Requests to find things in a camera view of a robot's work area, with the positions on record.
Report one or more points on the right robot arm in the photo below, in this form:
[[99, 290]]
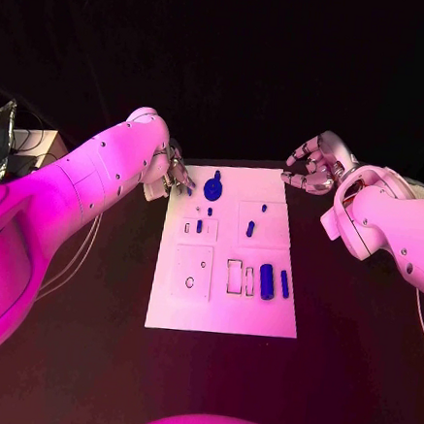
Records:
[[386, 221]]

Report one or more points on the white task board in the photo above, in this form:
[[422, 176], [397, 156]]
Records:
[[226, 257]]

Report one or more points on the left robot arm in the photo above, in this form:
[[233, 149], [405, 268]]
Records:
[[91, 171]]

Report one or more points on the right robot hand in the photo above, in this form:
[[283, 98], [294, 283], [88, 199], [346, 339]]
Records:
[[320, 171]]

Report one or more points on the blue gear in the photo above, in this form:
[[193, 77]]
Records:
[[213, 187]]

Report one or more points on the blue short cylinder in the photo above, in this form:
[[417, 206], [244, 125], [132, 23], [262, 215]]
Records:
[[250, 229]]

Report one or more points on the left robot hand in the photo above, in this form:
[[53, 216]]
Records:
[[175, 170]]

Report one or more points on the thin blue long cylinder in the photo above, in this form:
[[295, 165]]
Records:
[[284, 284]]

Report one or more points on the blue block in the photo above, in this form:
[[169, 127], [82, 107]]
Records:
[[199, 226]]

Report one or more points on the white box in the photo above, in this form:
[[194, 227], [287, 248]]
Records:
[[35, 147]]

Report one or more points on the large blue cylinder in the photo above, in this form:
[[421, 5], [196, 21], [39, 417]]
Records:
[[266, 281]]

